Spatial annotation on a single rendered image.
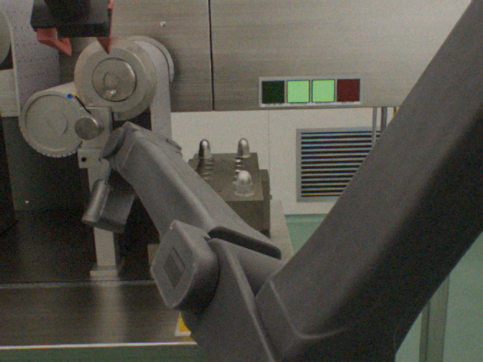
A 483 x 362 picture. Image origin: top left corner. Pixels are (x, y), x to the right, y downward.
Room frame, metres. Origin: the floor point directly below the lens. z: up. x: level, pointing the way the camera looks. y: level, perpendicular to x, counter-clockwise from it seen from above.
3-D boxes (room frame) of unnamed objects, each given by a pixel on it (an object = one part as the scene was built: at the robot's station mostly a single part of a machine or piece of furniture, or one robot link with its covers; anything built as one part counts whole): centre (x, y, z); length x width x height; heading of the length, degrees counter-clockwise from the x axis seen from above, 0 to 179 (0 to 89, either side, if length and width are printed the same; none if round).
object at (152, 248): (1.10, 0.17, 0.92); 0.28 x 0.04 x 0.04; 0
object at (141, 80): (1.10, 0.23, 1.25); 0.26 x 0.12 x 0.12; 0
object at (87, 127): (0.90, 0.26, 1.18); 0.04 x 0.02 x 0.04; 90
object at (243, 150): (1.30, 0.00, 1.05); 0.04 x 0.04 x 0.04
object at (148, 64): (0.98, 0.23, 1.25); 0.15 x 0.01 x 0.15; 90
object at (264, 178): (1.15, -0.04, 0.96); 0.10 x 0.03 x 0.11; 0
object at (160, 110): (1.10, 0.17, 1.11); 0.23 x 0.01 x 0.18; 0
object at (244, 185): (0.98, 0.00, 1.05); 0.04 x 0.04 x 0.04
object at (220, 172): (1.14, 0.05, 1.00); 0.40 x 0.16 x 0.06; 0
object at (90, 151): (0.94, 0.26, 1.05); 0.06 x 0.05 x 0.31; 0
